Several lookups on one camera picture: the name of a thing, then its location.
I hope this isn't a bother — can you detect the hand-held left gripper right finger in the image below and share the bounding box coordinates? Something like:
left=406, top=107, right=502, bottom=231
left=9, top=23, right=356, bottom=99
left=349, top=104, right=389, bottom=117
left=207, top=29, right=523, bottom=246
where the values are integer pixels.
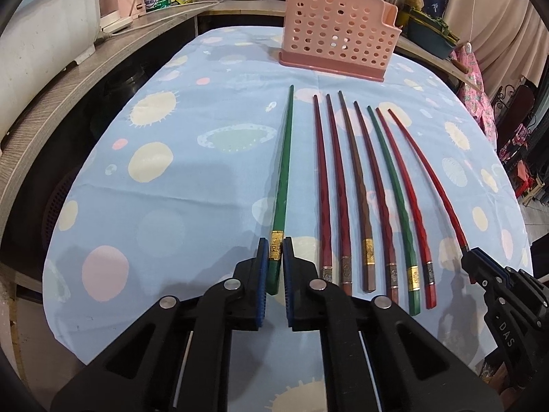
left=282, top=237, right=503, bottom=412

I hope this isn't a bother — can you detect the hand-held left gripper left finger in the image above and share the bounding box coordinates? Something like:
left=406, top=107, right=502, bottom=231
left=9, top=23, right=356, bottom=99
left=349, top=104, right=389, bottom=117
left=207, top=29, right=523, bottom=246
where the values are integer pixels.
left=50, top=237, right=271, bottom=412

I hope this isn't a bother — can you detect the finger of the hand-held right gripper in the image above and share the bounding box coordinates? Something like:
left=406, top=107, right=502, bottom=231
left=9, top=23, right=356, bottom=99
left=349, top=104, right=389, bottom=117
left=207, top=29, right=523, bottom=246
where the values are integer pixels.
left=472, top=248, right=522, bottom=284
left=462, top=248, right=498, bottom=295

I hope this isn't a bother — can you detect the bright red chopstick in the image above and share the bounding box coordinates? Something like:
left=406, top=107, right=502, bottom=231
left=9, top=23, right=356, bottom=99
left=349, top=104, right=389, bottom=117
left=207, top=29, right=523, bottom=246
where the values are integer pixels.
left=388, top=109, right=470, bottom=253

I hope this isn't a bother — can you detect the dark red chopstick silver band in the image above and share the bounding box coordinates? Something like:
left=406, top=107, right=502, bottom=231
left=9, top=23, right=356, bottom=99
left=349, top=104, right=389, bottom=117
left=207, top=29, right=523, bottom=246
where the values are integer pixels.
left=352, top=100, right=400, bottom=302
left=326, top=93, right=354, bottom=298
left=312, top=93, right=334, bottom=284

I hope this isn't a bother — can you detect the green chopstick gold band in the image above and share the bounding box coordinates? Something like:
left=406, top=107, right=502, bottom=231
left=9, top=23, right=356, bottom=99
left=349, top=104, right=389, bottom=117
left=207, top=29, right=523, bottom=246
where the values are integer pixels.
left=366, top=105, right=422, bottom=317
left=265, top=85, right=296, bottom=297

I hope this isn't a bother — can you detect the brown chopstick gold band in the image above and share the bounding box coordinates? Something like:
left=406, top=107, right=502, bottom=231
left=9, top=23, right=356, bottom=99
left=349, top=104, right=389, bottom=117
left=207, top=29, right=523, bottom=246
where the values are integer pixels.
left=338, top=90, right=378, bottom=293

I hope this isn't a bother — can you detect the dark red chair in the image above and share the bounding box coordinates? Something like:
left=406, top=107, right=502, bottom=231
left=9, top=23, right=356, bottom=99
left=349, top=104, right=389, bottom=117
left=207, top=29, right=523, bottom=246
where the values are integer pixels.
left=498, top=85, right=537, bottom=164

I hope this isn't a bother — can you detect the pink floral cloth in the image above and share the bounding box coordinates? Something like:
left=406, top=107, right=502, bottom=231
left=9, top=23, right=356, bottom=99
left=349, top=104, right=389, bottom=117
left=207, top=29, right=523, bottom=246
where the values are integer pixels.
left=455, top=43, right=499, bottom=152

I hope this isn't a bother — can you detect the dark blue bowl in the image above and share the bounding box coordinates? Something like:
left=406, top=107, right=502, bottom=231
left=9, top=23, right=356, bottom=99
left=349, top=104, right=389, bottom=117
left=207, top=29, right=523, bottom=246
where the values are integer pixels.
left=405, top=9, right=460, bottom=61

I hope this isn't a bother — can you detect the beige curtain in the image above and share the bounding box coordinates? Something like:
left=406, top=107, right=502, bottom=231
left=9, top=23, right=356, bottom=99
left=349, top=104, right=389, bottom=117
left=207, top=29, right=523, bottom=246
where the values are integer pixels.
left=442, top=0, right=549, bottom=92

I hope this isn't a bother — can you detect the yellow sponge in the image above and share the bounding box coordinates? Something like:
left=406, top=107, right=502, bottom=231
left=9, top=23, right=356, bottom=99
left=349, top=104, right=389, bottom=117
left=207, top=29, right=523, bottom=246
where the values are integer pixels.
left=397, top=0, right=424, bottom=26

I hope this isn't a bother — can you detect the grey wood-grain counter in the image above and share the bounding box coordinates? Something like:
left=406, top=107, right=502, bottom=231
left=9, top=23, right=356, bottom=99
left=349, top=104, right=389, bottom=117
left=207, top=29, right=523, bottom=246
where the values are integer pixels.
left=0, top=0, right=481, bottom=275

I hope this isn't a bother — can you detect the white tub with blue lid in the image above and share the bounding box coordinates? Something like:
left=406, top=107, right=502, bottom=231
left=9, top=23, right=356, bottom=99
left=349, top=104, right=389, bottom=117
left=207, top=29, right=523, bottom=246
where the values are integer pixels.
left=0, top=0, right=104, bottom=137

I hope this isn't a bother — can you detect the white pull cord switch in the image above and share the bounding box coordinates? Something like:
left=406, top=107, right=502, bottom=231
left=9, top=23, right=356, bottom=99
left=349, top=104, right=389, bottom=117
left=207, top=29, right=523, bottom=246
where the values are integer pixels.
left=462, top=0, right=478, bottom=53

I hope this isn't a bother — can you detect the white power cable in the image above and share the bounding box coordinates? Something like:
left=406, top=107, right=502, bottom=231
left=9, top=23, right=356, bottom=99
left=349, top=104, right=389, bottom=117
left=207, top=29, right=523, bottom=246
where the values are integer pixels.
left=94, top=0, right=221, bottom=46

